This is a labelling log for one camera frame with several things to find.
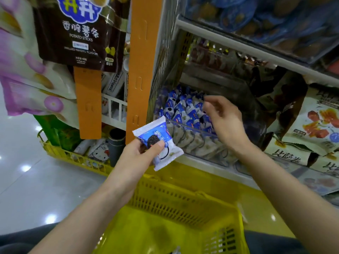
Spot blue white snack packet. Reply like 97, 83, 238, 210
132, 116, 184, 171

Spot orange hanging strip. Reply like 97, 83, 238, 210
74, 67, 103, 140

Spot dark grey cylinder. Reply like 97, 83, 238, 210
108, 128, 127, 167

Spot person's left forearm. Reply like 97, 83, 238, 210
29, 185, 134, 254

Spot person's left hand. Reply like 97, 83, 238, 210
108, 137, 166, 201

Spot yellow plastic shopping basket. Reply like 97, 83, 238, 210
94, 174, 250, 254

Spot white wire rack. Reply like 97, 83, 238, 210
102, 93, 128, 131

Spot red price sign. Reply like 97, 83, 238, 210
323, 58, 339, 77

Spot white card packet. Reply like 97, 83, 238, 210
103, 70, 125, 98

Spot yellow floor basket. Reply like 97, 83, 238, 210
37, 129, 114, 176

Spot row of small brown packets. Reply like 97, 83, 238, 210
188, 42, 255, 74

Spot orange shelf post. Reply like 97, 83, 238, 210
126, 0, 165, 143

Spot row of fruit print bags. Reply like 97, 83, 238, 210
265, 87, 339, 196

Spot grey trousers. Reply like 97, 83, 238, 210
0, 222, 308, 254

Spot clear plastic bin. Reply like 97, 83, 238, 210
236, 151, 339, 196
154, 61, 268, 167

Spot pile of blue snack packets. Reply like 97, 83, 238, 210
156, 86, 236, 162

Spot green snack bags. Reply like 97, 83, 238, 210
34, 114, 83, 152

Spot person's right forearm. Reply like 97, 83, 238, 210
238, 144, 339, 254

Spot white cartoon print packet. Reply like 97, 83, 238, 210
79, 139, 111, 162

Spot person's right hand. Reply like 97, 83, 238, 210
203, 95, 252, 157

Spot pile of blue jelly cups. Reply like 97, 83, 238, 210
185, 0, 339, 64

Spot store shelf with yellow base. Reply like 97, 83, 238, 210
126, 0, 339, 238

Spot black potato stick bag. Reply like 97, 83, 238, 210
33, 0, 130, 72

